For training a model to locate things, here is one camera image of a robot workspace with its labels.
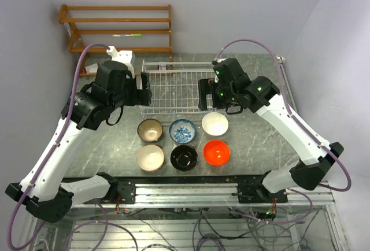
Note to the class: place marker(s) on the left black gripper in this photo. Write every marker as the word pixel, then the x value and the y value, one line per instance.
pixel 141 97

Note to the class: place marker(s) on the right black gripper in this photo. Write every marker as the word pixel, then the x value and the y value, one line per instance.
pixel 205 87

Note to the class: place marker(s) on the white wire dish rack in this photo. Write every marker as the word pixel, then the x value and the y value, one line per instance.
pixel 174 87

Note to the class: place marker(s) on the white ceramic bowl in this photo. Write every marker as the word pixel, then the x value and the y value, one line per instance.
pixel 215 124

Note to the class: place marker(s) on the blue patterned white bowl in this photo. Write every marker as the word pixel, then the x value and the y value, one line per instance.
pixel 182 131

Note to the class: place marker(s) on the orange red bowl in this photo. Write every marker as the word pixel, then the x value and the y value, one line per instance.
pixel 216 153

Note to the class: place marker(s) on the glossy black bowl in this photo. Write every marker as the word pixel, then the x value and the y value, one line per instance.
pixel 184 158

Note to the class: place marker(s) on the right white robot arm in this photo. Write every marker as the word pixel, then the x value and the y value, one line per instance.
pixel 316 154

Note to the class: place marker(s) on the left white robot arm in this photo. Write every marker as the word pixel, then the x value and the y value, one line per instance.
pixel 43 192

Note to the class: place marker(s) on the wooden slatted shelf rack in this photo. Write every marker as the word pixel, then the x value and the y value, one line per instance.
pixel 89 24

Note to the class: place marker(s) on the dark bowl beige inside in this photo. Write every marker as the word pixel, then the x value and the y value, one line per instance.
pixel 150 130

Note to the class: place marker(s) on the brown bowl cream inside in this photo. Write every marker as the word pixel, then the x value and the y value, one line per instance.
pixel 150 158

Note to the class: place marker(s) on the green white pen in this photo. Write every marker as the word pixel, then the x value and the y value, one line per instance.
pixel 126 35

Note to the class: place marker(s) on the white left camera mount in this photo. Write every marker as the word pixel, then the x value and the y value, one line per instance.
pixel 124 56

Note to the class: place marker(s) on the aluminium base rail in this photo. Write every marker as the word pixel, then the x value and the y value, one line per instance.
pixel 208 191

